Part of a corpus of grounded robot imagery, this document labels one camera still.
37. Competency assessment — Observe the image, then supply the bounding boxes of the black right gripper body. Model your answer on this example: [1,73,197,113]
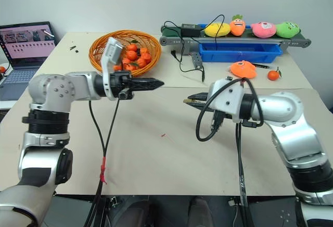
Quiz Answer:
[208,108,234,131]

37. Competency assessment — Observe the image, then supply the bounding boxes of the open grey laptop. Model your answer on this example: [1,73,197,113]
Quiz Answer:
[0,21,58,102]

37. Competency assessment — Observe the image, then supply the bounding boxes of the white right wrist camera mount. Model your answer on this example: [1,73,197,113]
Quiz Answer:
[205,78,247,123]

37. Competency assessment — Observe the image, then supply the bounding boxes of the yellow plush toy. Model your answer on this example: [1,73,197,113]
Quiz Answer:
[204,22,230,37]

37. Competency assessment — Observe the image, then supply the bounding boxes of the black power cord with plug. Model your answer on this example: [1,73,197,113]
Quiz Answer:
[163,20,206,83]

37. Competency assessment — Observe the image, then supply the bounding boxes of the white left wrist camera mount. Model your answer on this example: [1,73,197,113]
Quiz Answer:
[100,37,124,101]

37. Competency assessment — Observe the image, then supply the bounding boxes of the dark rounded foot shape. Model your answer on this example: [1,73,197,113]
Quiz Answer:
[188,196,214,227]

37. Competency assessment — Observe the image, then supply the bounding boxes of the orange round plush toy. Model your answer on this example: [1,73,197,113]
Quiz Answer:
[228,60,258,79]

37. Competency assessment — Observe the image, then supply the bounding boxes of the orange carrot plush toy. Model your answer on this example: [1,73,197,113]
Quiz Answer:
[229,14,247,36]

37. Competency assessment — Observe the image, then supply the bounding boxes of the green plush toy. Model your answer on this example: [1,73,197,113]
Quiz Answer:
[275,22,300,39]

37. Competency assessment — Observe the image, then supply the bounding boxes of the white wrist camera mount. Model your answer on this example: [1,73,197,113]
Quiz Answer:
[100,37,124,101]
[205,78,247,123]

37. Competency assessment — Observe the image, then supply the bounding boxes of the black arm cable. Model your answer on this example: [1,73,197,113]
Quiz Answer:
[196,75,265,208]
[84,98,121,227]

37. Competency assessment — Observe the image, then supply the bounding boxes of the grey small conveyor belt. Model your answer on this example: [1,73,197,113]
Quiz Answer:
[159,23,312,69]

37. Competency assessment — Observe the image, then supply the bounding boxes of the thin black adapter cable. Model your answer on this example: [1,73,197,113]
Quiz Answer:
[200,14,225,44]

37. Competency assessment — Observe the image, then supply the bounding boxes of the orange wicker basket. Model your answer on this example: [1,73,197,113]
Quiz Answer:
[88,30,162,78]

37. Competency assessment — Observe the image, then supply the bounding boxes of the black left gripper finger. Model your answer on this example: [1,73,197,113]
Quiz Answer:
[129,78,165,85]
[129,83,163,93]

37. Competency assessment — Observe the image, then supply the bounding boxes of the pink plush toy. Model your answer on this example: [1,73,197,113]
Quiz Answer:
[250,21,277,39]

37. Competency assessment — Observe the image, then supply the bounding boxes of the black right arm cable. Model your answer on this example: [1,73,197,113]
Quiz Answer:
[196,75,265,208]

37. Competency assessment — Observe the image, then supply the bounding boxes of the orange tangerine with leaf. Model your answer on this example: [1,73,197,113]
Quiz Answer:
[267,67,283,81]

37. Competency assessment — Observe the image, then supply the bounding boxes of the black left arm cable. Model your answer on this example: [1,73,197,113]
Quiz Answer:
[84,98,121,227]

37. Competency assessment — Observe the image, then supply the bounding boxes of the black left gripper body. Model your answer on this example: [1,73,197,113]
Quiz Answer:
[110,71,135,100]

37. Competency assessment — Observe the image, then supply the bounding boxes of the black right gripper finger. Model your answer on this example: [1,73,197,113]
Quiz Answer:
[183,99,209,109]
[187,93,210,101]

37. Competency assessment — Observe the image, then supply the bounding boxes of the black power adapter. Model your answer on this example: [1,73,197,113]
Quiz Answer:
[181,23,201,36]

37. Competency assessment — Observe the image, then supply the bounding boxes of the blue plastic bin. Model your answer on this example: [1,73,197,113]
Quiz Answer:
[199,42,284,63]

